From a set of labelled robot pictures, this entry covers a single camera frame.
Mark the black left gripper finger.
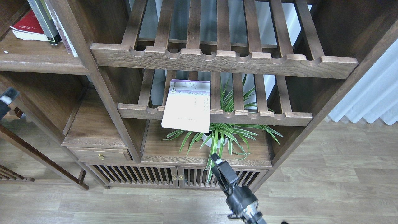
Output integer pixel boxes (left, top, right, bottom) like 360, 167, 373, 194
0, 87, 20, 120

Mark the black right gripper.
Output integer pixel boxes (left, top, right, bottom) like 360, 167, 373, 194
210, 153, 259, 218

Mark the red cover book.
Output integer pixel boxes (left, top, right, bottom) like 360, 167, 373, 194
10, 10, 48, 41

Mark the pale purple white book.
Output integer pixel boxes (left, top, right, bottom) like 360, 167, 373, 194
161, 79, 211, 133

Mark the green black cover book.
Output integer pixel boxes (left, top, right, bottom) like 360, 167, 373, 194
28, 0, 62, 45

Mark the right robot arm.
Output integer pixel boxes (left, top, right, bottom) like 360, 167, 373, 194
211, 153, 266, 224

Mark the green spider plant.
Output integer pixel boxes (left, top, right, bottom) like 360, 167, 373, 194
163, 78, 283, 184

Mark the white plant pot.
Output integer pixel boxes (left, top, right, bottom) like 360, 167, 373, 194
202, 133, 228, 149

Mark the white book spine upright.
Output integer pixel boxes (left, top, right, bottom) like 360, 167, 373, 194
44, 0, 78, 57

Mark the dark wooden bookshelf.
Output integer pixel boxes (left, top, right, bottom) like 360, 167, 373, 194
1, 0, 397, 191

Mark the white curtain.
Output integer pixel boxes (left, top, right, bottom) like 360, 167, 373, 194
328, 40, 398, 125

